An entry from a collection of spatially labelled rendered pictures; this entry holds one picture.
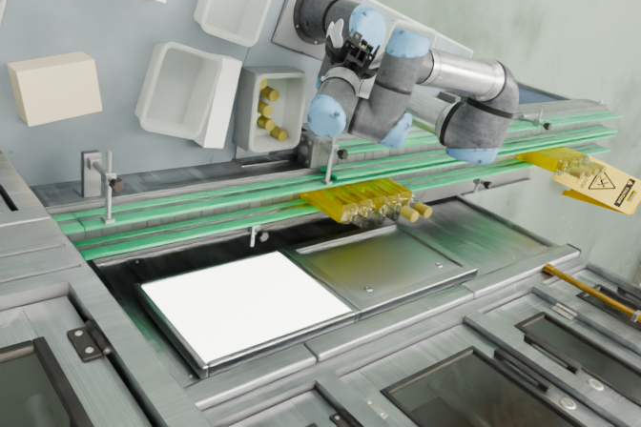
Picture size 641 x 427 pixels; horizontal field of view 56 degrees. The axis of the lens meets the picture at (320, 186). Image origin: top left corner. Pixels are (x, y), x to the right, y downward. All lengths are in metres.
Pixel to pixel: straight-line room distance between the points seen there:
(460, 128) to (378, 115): 0.37
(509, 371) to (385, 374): 0.31
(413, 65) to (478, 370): 0.74
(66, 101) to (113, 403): 0.86
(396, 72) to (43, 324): 0.71
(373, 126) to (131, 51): 0.66
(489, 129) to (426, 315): 0.49
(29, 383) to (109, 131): 0.93
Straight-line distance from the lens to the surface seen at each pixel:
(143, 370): 0.73
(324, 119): 1.14
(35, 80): 1.42
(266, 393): 1.28
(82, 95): 1.45
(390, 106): 1.15
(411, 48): 1.14
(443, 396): 1.41
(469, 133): 1.47
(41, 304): 0.88
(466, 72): 1.30
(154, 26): 1.56
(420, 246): 1.88
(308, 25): 1.76
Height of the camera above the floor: 2.14
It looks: 43 degrees down
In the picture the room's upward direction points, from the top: 122 degrees clockwise
